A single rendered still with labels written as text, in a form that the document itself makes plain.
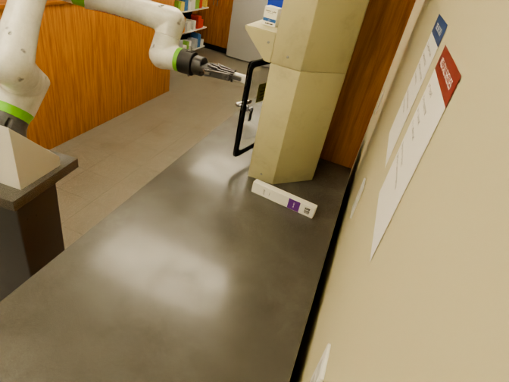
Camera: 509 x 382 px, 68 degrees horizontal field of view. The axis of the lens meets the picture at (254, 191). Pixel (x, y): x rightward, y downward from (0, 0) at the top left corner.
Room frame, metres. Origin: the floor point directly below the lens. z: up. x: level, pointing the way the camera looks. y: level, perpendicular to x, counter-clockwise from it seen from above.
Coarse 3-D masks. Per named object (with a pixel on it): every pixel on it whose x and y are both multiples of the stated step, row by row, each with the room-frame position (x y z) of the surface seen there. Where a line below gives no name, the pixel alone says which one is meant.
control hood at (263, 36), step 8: (248, 24) 1.38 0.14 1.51; (256, 24) 1.41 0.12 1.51; (248, 32) 1.36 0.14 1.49; (256, 32) 1.35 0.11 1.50; (264, 32) 1.35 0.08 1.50; (272, 32) 1.34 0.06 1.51; (256, 40) 1.35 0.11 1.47; (264, 40) 1.35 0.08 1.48; (272, 40) 1.34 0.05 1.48; (264, 48) 1.34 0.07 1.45; (272, 48) 1.34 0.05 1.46; (264, 56) 1.34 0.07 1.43
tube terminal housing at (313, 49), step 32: (288, 0) 1.33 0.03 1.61; (320, 0) 1.32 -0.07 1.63; (352, 0) 1.38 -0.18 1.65; (288, 32) 1.33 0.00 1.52; (320, 32) 1.33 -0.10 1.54; (352, 32) 1.40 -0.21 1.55; (288, 64) 1.32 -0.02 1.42; (320, 64) 1.35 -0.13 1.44; (288, 96) 1.32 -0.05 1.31; (320, 96) 1.37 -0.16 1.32; (288, 128) 1.32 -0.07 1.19; (320, 128) 1.40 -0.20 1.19; (256, 160) 1.33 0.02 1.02; (288, 160) 1.34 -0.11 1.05
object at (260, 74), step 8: (248, 64) 1.37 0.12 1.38; (256, 72) 1.42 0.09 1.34; (264, 72) 1.47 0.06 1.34; (256, 80) 1.43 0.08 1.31; (264, 80) 1.49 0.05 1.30; (256, 88) 1.44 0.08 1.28; (264, 88) 1.50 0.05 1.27; (248, 96) 1.40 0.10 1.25; (256, 96) 1.45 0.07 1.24; (248, 104) 1.41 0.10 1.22; (256, 104) 1.46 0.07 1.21; (240, 112) 1.37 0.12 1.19; (248, 112) 1.42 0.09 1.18; (256, 112) 1.47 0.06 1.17; (256, 120) 1.48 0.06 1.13; (248, 128) 1.44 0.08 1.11; (256, 128) 1.50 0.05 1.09; (248, 136) 1.45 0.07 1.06; (240, 144) 1.40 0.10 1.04; (248, 144) 1.46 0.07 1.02
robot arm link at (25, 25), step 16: (16, 0) 1.16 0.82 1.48; (32, 0) 1.18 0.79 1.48; (16, 16) 1.12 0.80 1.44; (32, 16) 1.16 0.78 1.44; (0, 32) 1.08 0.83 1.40; (16, 32) 1.09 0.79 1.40; (32, 32) 1.13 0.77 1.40; (0, 48) 1.04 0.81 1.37; (16, 48) 1.06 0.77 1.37; (32, 48) 1.11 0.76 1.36; (0, 64) 1.01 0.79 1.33; (16, 64) 1.03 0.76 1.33; (32, 64) 1.08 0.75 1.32; (0, 80) 1.01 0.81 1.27; (16, 80) 1.03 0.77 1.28; (32, 80) 1.09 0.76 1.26
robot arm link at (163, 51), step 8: (152, 40) 1.49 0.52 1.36; (160, 40) 1.47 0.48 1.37; (168, 40) 1.48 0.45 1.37; (176, 40) 1.50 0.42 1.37; (152, 48) 1.46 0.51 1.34; (160, 48) 1.46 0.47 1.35; (168, 48) 1.46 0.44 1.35; (176, 48) 1.47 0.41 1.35; (152, 56) 1.45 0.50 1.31; (160, 56) 1.44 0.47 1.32; (168, 56) 1.44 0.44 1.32; (176, 56) 1.44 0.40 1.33; (160, 64) 1.46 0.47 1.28; (168, 64) 1.45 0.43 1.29
